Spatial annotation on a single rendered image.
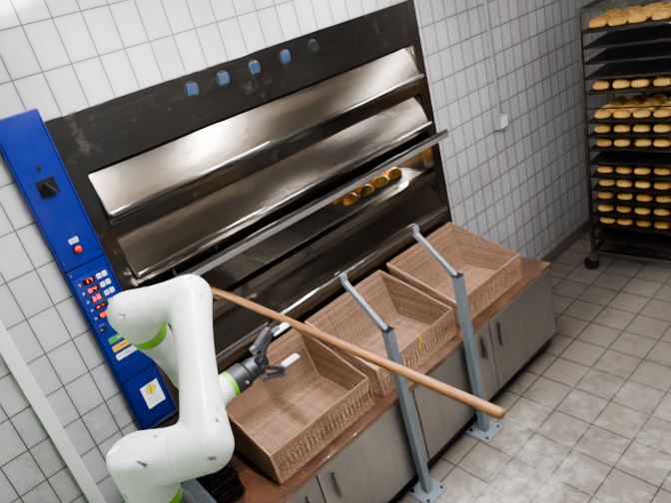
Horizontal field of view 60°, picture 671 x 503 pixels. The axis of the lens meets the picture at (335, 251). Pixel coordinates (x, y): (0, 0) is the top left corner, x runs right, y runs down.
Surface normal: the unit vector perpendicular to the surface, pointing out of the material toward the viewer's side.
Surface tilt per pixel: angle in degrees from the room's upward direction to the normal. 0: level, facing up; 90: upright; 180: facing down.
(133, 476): 88
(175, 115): 90
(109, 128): 90
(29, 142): 90
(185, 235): 70
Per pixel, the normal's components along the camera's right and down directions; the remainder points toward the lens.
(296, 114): 0.53, -0.14
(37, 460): 0.65, 0.17
